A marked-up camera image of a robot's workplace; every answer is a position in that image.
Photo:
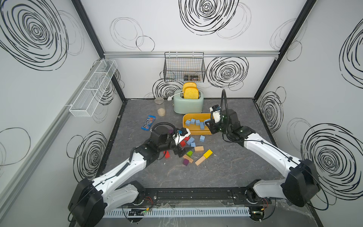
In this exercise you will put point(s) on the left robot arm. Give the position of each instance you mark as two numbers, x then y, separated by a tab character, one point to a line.
92	199

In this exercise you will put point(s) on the yellow toast slice front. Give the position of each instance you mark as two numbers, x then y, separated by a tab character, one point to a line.
191	93

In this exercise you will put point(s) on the green cube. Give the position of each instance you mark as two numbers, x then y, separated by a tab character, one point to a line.
189	153

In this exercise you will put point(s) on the long yellow block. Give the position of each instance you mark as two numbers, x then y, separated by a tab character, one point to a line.
207	154

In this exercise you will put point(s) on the black wire wall basket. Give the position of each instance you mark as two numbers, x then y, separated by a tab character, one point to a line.
184	67

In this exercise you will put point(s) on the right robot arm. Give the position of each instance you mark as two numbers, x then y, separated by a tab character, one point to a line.
300	178

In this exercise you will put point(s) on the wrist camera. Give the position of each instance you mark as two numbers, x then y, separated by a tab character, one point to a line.
215	114
180	135

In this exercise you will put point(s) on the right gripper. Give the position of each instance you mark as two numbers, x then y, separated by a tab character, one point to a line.
211	126

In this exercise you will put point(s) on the yellow toast slice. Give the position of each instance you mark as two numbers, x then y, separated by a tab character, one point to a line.
189	85
191	93

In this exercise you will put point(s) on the yellow plastic tub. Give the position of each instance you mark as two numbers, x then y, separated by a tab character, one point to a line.
195	129

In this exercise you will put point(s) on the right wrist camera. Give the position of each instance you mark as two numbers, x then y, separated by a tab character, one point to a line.
215	114

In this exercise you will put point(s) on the blue candy bag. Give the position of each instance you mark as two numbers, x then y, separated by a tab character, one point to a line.
148	123

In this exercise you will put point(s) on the thin wood plank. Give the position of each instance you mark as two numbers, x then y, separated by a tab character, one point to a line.
188	158

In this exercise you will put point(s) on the white wire wall shelf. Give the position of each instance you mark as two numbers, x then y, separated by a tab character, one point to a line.
98	89

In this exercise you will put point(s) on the purple cube bottom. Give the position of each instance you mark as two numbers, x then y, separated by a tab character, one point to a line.
186	162

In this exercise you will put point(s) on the red block left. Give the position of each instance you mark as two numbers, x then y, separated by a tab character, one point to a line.
167	155

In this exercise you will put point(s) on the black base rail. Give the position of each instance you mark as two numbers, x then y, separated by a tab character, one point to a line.
234	195

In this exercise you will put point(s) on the long natural wood plank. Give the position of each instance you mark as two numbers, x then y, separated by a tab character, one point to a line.
200	160

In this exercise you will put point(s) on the natural wood block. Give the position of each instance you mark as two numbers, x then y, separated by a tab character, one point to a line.
199	149

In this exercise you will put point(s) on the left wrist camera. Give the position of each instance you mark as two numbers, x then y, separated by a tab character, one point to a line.
180	135

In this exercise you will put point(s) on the mint green toaster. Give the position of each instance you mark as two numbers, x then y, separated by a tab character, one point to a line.
187	106

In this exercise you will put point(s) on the yellow toast slice back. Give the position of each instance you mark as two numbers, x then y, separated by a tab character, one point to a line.
189	85

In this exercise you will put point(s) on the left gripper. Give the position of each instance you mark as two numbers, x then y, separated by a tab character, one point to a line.
177	150

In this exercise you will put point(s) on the white slotted cable duct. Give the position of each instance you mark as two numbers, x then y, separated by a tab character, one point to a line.
179	212

